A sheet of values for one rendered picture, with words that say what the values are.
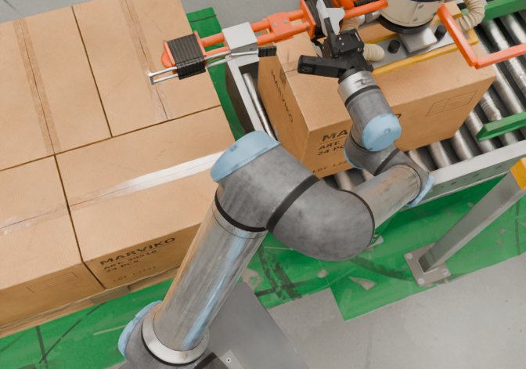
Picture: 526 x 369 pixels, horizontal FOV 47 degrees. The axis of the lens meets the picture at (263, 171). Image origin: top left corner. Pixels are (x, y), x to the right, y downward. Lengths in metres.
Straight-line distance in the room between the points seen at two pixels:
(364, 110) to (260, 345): 0.71
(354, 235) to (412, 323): 1.63
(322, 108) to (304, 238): 0.85
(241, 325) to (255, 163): 0.84
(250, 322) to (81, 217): 0.69
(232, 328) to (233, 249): 0.68
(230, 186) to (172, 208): 1.08
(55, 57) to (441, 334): 1.82
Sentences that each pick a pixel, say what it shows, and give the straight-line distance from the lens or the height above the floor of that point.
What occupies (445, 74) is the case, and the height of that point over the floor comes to 0.95.
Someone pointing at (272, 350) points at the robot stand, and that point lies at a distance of 1.70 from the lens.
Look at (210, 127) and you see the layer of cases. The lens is 2.14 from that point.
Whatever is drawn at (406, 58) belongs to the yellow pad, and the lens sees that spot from 1.65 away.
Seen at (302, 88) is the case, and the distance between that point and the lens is 1.75.
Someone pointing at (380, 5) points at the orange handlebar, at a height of 1.23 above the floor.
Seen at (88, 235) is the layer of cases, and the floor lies 0.54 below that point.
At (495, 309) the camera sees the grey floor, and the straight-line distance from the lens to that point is 2.69.
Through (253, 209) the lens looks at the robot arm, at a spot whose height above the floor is 1.55.
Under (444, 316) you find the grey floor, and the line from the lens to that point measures 2.61.
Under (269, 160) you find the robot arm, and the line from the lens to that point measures 0.93.
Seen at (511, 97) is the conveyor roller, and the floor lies 0.55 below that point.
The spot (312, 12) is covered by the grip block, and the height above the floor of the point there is 1.24.
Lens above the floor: 2.43
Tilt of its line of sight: 66 degrees down
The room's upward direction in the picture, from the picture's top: 7 degrees clockwise
